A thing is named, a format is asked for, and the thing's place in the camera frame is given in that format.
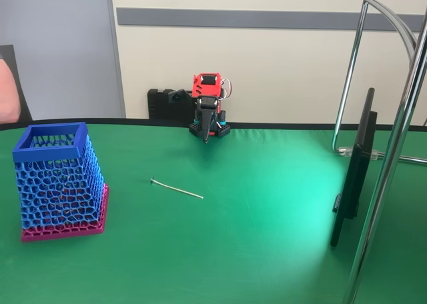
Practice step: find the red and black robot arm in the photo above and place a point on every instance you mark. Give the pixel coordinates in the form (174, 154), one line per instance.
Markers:
(198, 89)

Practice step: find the thin pale wire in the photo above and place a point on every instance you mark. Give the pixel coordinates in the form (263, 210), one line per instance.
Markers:
(177, 189)

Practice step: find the green table cloth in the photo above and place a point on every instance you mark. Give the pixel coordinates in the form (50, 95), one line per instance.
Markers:
(233, 234)

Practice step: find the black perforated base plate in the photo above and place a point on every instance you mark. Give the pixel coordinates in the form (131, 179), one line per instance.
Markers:
(195, 129)

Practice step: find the blue lattice basket magenta base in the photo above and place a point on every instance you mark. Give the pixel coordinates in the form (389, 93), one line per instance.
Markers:
(46, 153)

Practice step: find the clear plastic stand clip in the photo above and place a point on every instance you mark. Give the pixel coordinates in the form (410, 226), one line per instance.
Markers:
(345, 151)

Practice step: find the black ribbed case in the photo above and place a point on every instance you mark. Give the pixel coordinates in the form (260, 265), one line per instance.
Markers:
(156, 105)

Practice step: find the chrome tube stand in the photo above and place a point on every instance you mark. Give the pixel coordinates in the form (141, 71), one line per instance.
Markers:
(392, 150)

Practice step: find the black teal table clamp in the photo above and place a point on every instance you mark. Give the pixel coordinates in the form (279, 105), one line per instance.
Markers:
(222, 119)

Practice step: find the white LED light panel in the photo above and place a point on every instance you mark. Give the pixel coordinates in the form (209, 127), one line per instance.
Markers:
(357, 184)

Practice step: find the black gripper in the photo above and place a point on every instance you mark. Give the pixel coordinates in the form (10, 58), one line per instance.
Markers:
(206, 113)

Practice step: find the grey wall rail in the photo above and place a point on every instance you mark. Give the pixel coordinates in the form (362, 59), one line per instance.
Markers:
(233, 19)

